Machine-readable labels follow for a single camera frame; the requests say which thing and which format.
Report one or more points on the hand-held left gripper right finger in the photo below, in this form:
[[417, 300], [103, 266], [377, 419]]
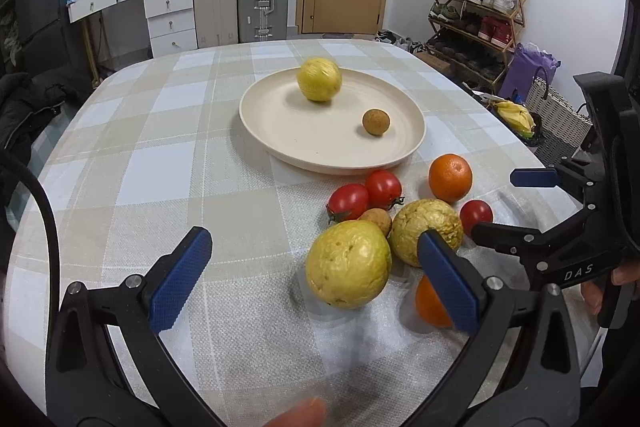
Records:
[[447, 282]]

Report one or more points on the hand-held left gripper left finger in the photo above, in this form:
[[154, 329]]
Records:
[[180, 277]]

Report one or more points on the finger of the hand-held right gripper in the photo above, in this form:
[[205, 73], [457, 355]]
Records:
[[505, 237], [532, 177]]

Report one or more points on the orange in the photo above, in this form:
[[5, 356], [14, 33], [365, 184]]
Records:
[[430, 304], [450, 177]]

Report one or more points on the red tomato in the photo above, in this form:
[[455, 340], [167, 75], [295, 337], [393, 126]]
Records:
[[348, 202], [384, 188], [476, 214]]

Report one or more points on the wrinkled yellow fruit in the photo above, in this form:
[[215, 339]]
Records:
[[425, 219]]

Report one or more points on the brown longan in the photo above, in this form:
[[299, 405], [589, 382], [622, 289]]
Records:
[[376, 122], [377, 219]]

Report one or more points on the large spotted yellow guava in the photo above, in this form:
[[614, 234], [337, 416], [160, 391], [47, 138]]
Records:
[[348, 264]]

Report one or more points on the cream round plate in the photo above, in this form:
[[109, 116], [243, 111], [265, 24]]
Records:
[[310, 132]]

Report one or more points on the smooth yellow round fruit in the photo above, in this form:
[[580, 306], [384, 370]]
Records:
[[320, 79]]

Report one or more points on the person's right hand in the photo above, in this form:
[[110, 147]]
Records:
[[591, 297]]

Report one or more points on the person's left hand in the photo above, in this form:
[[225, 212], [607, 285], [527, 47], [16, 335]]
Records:
[[297, 414]]

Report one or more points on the woven grey basket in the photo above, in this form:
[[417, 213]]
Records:
[[555, 117]]

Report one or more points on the bunch of bananas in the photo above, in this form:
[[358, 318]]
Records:
[[512, 114]]

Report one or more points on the purple bag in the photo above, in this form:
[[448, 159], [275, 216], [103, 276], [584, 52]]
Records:
[[522, 72]]

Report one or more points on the cardboard box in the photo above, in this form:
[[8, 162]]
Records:
[[435, 63]]

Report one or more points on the pairs of loose sneakers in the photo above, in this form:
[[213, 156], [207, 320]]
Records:
[[395, 39]]

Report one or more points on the black jacket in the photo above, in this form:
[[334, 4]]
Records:
[[30, 107]]

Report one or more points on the white drawer desk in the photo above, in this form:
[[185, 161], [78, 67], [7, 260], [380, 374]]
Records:
[[170, 14]]

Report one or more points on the beige suitcase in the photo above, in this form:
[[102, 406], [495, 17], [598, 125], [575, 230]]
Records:
[[215, 2]]

